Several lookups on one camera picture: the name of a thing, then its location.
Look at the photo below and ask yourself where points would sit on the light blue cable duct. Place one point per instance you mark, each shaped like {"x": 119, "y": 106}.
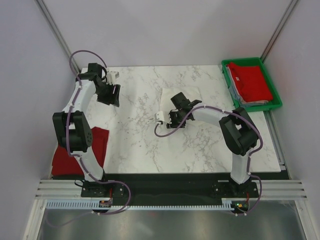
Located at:
{"x": 91, "y": 204}

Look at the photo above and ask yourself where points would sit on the aluminium frame rail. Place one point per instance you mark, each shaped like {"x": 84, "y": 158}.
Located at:
{"x": 266, "y": 189}

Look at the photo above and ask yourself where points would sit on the green plastic bin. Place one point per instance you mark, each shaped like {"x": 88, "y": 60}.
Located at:
{"x": 254, "y": 61}

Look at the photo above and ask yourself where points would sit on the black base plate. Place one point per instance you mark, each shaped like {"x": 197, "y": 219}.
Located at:
{"x": 167, "y": 199}

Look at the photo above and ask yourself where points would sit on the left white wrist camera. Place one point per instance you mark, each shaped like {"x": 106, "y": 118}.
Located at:
{"x": 111, "y": 77}

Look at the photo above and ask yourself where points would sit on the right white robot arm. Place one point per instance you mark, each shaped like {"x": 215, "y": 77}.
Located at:
{"x": 239, "y": 132}

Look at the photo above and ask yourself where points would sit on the folded red t shirt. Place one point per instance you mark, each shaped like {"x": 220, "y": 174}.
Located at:
{"x": 93, "y": 158}

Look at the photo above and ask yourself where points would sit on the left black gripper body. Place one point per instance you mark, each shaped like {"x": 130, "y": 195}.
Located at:
{"x": 105, "y": 93}

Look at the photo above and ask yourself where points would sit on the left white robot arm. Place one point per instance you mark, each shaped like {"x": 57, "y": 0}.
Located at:
{"x": 72, "y": 129}

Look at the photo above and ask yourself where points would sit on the red t shirt in bin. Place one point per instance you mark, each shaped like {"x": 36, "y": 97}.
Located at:
{"x": 250, "y": 82}

